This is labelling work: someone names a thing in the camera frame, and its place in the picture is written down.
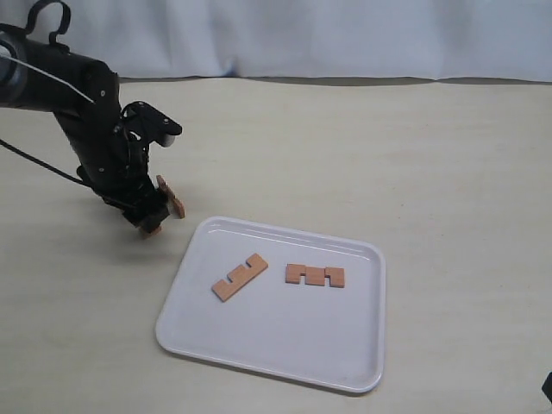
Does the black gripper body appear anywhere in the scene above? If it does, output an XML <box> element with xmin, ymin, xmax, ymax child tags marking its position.
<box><xmin>76</xmin><ymin>129</ymin><xmax>166</xmax><ymax>216</ymax></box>

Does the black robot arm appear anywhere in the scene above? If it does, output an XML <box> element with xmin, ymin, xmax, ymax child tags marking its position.
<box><xmin>1</xmin><ymin>24</ymin><xmax>182</xmax><ymax>235</ymax></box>

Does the notched wooden puzzle piece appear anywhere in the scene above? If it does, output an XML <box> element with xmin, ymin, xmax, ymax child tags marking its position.
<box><xmin>285</xmin><ymin>264</ymin><xmax>345</xmax><ymax>288</ymax></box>
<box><xmin>211</xmin><ymin>254</ymin><xmax>268</xmax><ymax>303</ymax></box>
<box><xmin>139</xmin><ymin>225</ymin><xmax>162</xmax><ymax>239</ymax></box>
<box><xmin>156</xmin><ymin>175</ymin><xmax>185</xmax><ymax>219</ymax></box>

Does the black object at edge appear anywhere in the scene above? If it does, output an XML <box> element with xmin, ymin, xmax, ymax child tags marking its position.
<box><xmin>541</xmin><ymin>372</ymin><xmax>552</xmax><ymax>403</ymax></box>

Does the black cable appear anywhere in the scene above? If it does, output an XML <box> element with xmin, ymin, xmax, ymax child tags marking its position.
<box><xmin>0</xmin><ymin>139</ymin><xmax>94</xmax><ymax>187</ymax></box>

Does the white backdrop cloth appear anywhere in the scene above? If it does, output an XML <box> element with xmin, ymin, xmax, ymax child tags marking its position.
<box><xmin>0</xmin><ymin>0</ymin><xmax>552</xmax><ymax>83</ymax></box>

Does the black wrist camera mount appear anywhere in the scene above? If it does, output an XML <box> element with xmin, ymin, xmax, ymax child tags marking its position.
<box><xmin>119</xmin><ymin>101</ymin><xmax>183</xmax><ymax>147</ymax></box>

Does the white plastic tray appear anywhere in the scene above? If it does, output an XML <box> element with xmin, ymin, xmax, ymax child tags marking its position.
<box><xmin>155</xmin><ymin>216</ymin><xmax>386</xmax><ymax>394</ymax></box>

